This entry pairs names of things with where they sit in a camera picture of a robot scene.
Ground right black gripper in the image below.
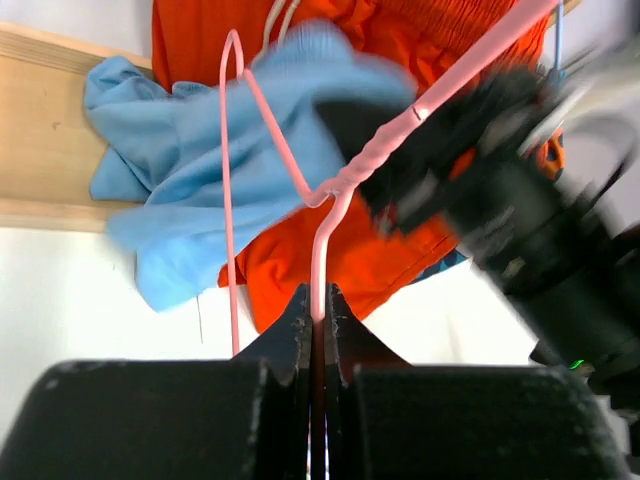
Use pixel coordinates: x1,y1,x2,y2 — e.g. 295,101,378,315
314,66,547,220

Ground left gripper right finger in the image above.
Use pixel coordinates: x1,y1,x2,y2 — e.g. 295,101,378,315
325,284,409,387

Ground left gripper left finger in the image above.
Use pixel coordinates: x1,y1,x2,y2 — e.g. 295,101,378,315
233,284,312,385

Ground bright orange shorts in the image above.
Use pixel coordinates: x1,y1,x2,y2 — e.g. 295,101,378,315
149,0,566,334

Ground pink wire hanger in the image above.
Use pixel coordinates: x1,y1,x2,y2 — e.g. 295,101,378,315
219,0,564,365

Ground light blue shorts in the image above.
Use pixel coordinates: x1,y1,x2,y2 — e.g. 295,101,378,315
84,21,415,312

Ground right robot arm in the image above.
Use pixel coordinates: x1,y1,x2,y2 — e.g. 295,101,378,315
358,68,639,426

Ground blue orange patterned shorts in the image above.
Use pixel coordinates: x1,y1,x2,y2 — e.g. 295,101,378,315
412,248,468,284

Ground wooden clothes rack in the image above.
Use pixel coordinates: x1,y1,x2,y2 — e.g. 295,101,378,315
1,22,129,232

